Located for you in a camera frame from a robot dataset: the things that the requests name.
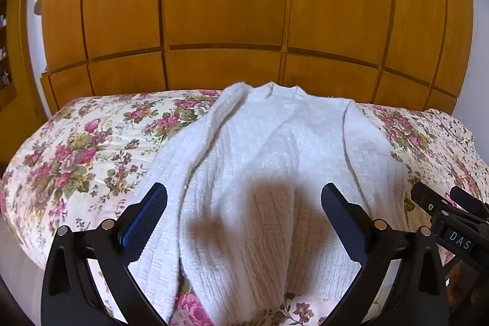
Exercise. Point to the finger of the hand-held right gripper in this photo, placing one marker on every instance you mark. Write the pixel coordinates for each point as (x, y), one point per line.
(426, 198)
(472, 202)

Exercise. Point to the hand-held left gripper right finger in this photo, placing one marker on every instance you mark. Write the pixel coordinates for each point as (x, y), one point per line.
(338, 213)

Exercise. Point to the wooden wardrobe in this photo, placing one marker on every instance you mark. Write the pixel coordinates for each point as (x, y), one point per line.
(229, 5)

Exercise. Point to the wooden shelf unit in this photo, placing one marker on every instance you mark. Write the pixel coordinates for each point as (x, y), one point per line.
(15, 55)

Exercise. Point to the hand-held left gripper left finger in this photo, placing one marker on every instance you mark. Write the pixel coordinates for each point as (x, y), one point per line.
(149, 210)

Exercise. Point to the white knitted sweater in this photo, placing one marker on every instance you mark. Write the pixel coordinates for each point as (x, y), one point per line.
(263, 173)

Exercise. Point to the floral bedspread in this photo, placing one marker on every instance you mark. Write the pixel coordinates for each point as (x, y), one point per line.
(76, 158)

